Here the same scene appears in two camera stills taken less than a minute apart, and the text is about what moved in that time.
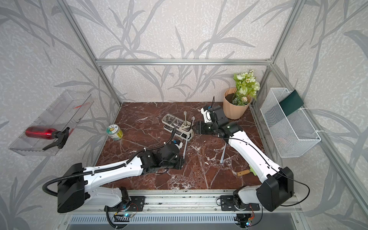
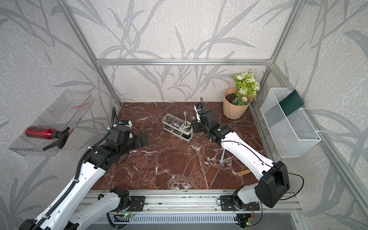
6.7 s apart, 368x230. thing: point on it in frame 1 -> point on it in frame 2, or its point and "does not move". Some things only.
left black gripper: (179, 160) -> (138, 143)
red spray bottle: (47, 133) does not move
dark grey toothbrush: (185, 113) does not move
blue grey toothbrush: (223, 155) does not move
